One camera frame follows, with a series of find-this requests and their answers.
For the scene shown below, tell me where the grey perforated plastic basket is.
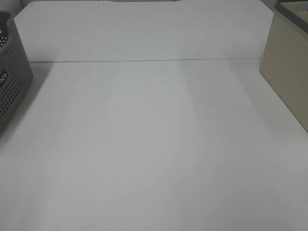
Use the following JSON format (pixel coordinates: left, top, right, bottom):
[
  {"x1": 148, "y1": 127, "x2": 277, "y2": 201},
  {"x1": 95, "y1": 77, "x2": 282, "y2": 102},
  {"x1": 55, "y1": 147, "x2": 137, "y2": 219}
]
[{"x1": 0, "y1": 11, "x2": 33, "y2": 131}]

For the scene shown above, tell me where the beige storage box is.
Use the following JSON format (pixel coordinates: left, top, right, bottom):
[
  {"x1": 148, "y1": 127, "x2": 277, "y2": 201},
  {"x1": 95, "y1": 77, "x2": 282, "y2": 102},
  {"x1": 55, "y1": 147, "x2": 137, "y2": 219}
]
[{"x1": 260, "y1": 0, "x2": 308, "y2": 129}]

